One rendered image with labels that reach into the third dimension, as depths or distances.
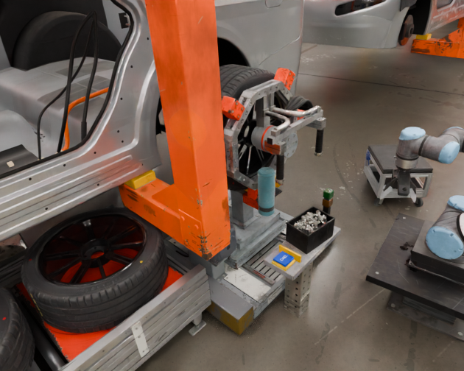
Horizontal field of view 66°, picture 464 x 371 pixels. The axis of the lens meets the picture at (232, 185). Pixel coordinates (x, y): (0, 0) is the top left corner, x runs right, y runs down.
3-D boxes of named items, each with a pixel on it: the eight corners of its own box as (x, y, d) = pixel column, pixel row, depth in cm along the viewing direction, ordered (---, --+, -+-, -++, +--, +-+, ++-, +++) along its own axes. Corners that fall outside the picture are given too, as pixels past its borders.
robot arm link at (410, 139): (421, 138, 144) (397, 131, 150) (415, 163, 151) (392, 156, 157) (431, 129, 149) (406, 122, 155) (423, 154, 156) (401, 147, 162)
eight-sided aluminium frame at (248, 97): (286, 160, 222) (289, 71, 193) (295, 163, 218) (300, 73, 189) (226, 199, 189) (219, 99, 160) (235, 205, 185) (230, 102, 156)
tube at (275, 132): (266, 115, 180) (266, 94, 174) (298, 124, 168) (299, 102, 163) (242, 126, 169) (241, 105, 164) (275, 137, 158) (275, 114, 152)
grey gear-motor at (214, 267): (194, 239, 239) (188, 196, 221) (241, 269, 215) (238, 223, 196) (172, 254, 229) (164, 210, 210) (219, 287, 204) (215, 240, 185)
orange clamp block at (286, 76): (278, 88, 192) (283, 71, 191) (290, 90, 187) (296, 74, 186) (271, 83, 186) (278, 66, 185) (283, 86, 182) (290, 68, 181)
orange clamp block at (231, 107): (233, 104, 170) (223, 95, 163) (246, 107, 165) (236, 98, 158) (227, 118, 170) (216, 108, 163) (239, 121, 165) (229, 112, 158)
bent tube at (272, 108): (289, 104, 192) (289, 84, 186) (320, 111, 180) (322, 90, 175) (268, 114, 181) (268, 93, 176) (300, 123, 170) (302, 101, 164)
